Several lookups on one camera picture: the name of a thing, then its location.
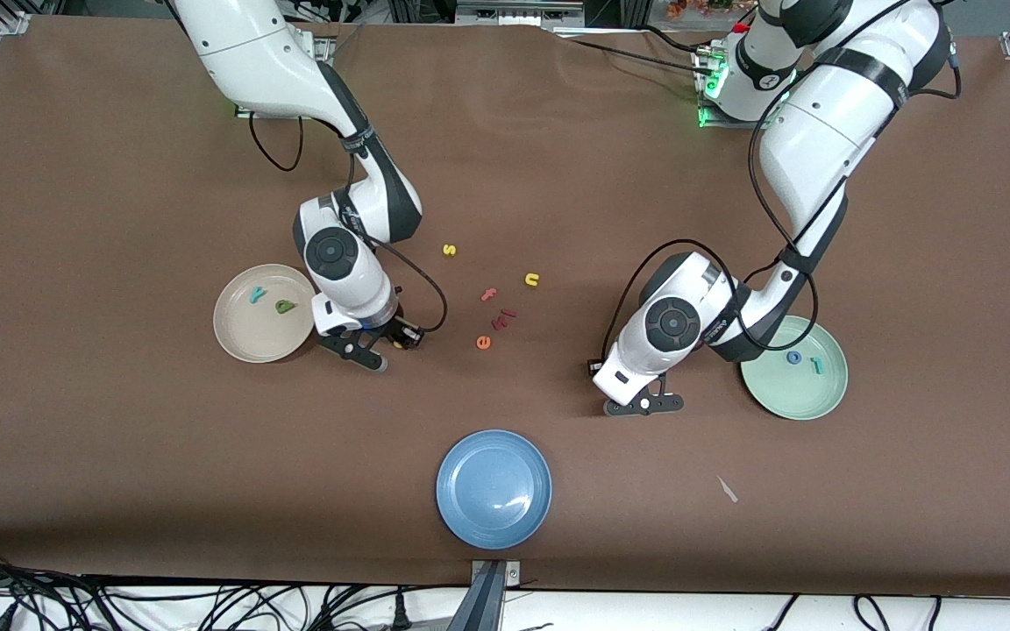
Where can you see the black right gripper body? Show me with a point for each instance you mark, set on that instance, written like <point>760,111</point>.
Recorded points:
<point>392,330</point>

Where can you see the green letter d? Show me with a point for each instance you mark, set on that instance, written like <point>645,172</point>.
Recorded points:
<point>283,307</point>

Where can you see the teal letter y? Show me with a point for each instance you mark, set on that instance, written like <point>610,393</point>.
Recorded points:
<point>257,295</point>

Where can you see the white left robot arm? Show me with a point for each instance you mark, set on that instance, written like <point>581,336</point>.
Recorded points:
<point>821,131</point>

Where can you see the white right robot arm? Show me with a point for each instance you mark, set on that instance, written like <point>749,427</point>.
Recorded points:
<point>251,53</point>

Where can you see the beige brown plate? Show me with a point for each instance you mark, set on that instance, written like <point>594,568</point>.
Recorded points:
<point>251,337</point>

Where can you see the blue plate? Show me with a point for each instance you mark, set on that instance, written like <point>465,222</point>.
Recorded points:
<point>492,491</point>

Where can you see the white paper scrap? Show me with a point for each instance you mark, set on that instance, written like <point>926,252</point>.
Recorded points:
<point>727,489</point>

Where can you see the light green plate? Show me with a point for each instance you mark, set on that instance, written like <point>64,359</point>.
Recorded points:
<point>803,394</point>

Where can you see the black power plug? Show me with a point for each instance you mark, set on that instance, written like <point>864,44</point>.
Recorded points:
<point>400,613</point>

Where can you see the brown table cover sheet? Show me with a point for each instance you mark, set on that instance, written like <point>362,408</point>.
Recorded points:
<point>119,438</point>

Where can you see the grey control box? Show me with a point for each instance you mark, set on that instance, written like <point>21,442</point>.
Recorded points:
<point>518,10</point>

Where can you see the orange flower decoration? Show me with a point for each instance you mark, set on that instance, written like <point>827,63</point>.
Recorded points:
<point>698,7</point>

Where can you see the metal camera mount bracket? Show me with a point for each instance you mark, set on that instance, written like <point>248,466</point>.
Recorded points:
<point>489,596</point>

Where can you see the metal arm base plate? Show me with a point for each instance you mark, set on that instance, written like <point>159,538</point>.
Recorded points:
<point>326,53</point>
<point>715,124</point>

